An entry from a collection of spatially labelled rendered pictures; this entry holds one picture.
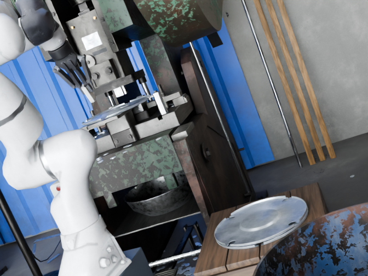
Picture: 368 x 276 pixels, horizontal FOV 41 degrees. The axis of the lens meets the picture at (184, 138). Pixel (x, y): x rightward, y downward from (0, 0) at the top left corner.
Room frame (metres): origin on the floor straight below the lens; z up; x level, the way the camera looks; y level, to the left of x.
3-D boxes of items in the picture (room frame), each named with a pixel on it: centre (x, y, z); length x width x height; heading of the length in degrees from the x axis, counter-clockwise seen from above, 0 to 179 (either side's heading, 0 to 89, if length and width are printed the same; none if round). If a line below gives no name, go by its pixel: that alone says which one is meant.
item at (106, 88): (2.04, 0.17, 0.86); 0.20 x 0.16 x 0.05; 74
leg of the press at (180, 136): (2.10, -0.13, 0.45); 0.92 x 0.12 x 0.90; 164
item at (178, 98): (1.99, 0.01, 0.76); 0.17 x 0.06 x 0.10; 74
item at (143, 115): (2.04, 0.17, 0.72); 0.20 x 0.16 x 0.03; 74
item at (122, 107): (1.92, 0.20, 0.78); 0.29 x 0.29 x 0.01
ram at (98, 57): (2.00, 0.18, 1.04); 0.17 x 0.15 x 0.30; 164
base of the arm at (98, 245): (1.22, 0.36, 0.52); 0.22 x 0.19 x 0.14; 159
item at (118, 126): (1.87, 0.22, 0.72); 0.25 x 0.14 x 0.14; 164
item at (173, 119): (2.04, 0.17, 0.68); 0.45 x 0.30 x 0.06; 74
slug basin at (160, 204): (2.04, 0.17, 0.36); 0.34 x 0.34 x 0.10
